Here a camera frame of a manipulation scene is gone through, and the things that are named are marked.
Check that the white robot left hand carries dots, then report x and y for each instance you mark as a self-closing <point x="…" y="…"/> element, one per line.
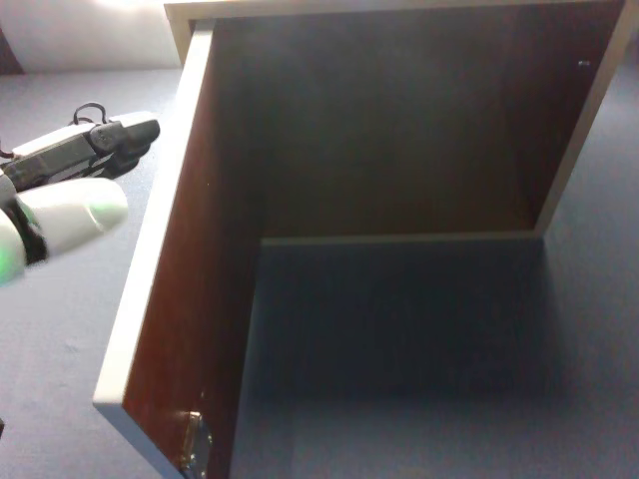
<point x="60" y="154"/>

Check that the metal cabinet hinge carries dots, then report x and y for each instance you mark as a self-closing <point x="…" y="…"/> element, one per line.
<point x="195" y="441"/>

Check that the light wooden box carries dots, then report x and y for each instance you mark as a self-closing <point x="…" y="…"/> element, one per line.
<point x="399" y="125"/>

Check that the blue-grey table cloth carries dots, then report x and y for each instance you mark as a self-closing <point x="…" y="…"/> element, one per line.
<point x="50" y="349"/>

